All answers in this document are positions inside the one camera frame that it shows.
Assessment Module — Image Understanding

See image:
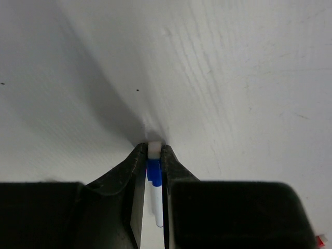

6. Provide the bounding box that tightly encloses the blue thin pen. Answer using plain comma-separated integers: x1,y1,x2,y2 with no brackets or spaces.
146,141,163,227

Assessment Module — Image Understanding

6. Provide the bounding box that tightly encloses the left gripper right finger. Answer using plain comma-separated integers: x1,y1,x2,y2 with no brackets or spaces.
161,145,318,248

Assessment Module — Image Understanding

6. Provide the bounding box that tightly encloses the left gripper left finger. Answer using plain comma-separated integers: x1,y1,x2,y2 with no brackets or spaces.
1,144,147,248

